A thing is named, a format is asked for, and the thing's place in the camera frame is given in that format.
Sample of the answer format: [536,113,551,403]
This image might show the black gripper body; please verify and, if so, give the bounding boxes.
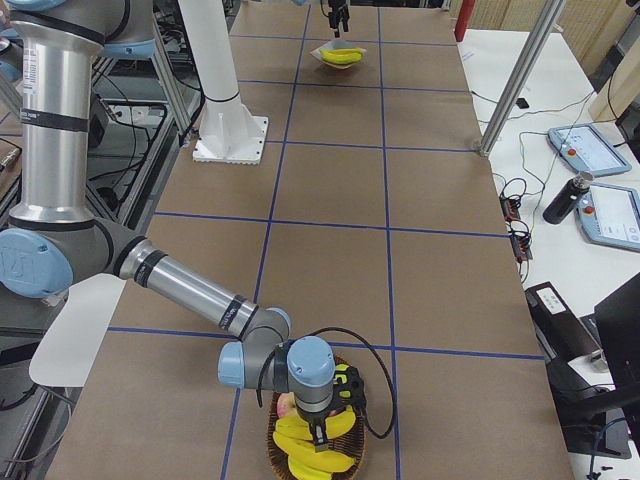
[297,406,331,434]
[328,0,349,23]

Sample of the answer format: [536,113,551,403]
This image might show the long yellow top banana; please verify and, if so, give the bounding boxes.
[321,49,364,66]

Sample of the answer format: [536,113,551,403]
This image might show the grey square plate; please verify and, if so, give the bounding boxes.
[311,39,367,70]

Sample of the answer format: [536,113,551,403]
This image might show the brown wicker basket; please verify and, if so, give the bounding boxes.
[264,354,369,480]

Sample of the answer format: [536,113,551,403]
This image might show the pink peach apple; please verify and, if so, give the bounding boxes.
[276,392,298,418]

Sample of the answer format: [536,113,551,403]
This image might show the green pear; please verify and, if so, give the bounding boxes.
[334,363,351,399]

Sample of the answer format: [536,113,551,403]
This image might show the red fire extinguisher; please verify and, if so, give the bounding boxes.
[454,0,475,42]

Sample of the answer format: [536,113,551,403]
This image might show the far teach pendant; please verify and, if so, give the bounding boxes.
[547,124,631,178]

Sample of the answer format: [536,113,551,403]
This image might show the teach pendant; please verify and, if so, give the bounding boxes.
[577,183,639,252]
[547,124,631,178]

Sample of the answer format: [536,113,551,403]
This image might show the black water bottle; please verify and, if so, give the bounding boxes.
[543,171,594,225]

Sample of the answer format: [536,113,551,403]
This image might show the black monitor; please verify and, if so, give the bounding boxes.
[594,274,639,387]

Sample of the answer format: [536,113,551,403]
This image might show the near teach pendant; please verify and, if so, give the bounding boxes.
[577,183,639,252]

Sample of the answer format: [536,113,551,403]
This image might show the black camera cable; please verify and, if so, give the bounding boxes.
[299,327,396,439]

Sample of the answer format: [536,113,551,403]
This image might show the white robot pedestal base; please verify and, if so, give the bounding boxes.
[179,0,269,165]

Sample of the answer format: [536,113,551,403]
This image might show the aluminium frame post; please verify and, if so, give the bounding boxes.
[478,0,566,158]

